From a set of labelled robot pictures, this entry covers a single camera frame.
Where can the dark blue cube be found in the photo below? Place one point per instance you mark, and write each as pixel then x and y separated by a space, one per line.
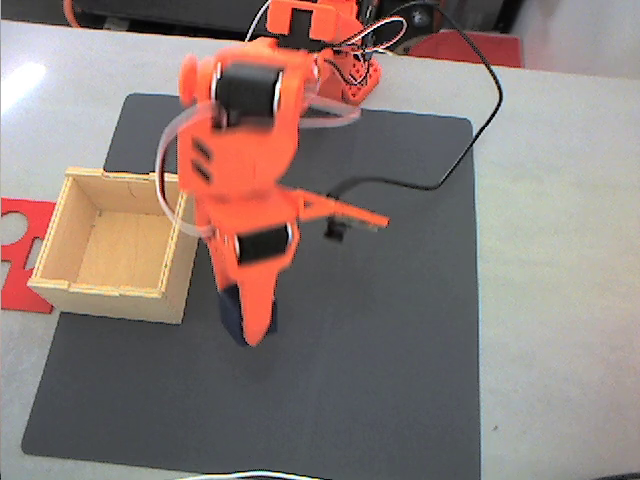
pixel 230 315

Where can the wooden box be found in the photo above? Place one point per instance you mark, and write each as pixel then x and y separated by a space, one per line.
pixel 125 250

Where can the dark grey mat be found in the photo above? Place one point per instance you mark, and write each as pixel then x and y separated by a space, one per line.
pixel 350 325

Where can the red flat cutout piece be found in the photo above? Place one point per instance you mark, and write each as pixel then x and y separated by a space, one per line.
pixel 25 295

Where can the red flat object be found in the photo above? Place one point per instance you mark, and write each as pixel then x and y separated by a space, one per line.
pixel 470 47

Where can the orange camera mount bracket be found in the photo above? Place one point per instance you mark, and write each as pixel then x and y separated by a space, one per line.
pixel 340 210

